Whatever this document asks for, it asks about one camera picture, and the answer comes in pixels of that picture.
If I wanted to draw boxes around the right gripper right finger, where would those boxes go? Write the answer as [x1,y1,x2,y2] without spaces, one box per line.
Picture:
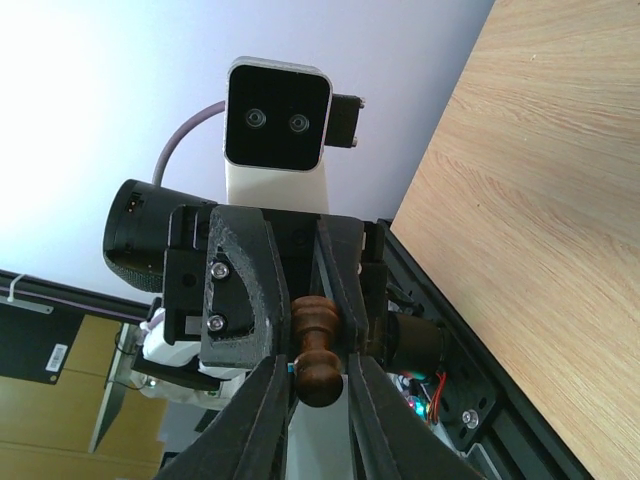
[347,354,481,480]

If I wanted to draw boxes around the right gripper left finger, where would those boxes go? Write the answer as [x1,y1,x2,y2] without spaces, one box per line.
[157,355,290,480]

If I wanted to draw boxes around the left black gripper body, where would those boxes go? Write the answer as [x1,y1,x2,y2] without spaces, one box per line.
[103,180,388,369]

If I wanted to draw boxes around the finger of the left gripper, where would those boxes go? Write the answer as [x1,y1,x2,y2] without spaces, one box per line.
[314,215,369,353]
[200,205,291,369]

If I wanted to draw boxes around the dark pawn passed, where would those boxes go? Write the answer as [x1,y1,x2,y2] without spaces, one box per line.
[292,296,343,408]

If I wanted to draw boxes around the cardboard boxes in background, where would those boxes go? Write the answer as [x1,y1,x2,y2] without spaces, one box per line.
[0,269,171,480]

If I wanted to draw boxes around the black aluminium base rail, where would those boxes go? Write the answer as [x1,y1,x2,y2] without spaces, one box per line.
[378,220,591,479]

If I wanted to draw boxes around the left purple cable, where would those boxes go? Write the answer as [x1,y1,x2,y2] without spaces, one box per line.
[152,99,229,186]

